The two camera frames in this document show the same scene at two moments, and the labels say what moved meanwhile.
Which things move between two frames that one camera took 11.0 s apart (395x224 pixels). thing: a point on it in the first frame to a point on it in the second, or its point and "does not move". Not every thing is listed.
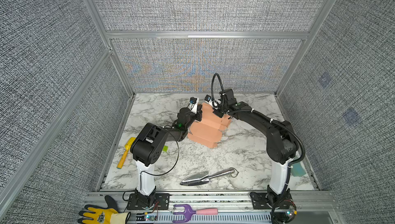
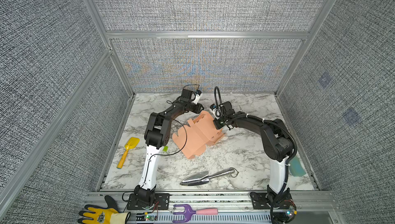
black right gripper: x=217 y=113 to x=216 y=125
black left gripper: x=197 y=114 to x=197 y=110
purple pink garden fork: x=188 y=212 does not move
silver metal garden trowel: x=203 y=177 does not move
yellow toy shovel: x=127 y=146 does not move
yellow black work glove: x=103 y=215 does not move
